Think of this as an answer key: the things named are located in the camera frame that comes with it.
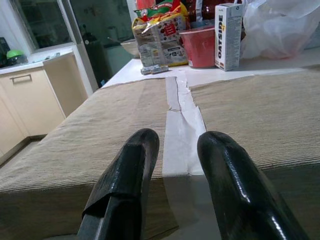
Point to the white Oatside milk carton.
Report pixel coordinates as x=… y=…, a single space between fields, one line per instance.
x=227 y=37

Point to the glass sliding door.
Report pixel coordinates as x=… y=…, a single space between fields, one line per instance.
x=112 y=20

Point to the glass window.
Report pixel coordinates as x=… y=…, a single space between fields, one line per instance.
x=42 y=22

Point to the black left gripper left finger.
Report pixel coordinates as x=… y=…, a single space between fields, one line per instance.
x=130 y=170

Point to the yellow green snack bag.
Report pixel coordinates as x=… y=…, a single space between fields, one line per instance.
x=160 y=37

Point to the dark red snack bag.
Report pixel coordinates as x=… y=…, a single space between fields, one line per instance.
x=207 y=10

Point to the small silver packet strip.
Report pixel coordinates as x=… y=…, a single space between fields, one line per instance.
x=153 y=69

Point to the green round helmet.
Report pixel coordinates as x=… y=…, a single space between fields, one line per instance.
x=15 y=55

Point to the black appliance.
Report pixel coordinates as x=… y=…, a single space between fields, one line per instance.
x=3 y=52

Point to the beige woven placemat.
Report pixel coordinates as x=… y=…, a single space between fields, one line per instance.
x=75 y=137
x=262 y=112

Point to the clear plastic bag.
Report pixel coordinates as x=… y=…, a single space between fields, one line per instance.
x=275 y=30

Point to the dark gas cylinder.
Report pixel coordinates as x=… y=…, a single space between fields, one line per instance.
x=91 y=57

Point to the metal bowl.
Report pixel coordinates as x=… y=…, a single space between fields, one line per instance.
x=130 y=48

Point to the white table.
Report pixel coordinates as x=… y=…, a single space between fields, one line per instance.
x=185 y=200

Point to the white paper strip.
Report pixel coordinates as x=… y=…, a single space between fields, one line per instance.
x=180 y=140

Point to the beige kitchen cabinet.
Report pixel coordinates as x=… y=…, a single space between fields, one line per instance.
x=32 y=100

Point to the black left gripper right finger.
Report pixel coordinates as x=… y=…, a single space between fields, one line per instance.
x=230 y=180

